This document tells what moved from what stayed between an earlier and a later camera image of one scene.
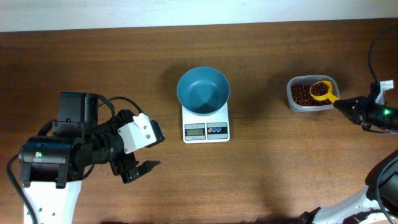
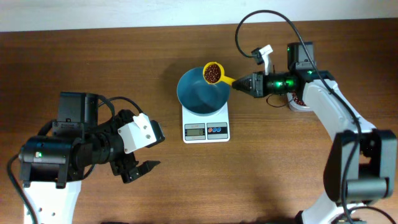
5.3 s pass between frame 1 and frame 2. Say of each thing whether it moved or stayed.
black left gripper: stayed
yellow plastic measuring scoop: moved
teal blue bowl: stayed
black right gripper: moved
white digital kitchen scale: stayed
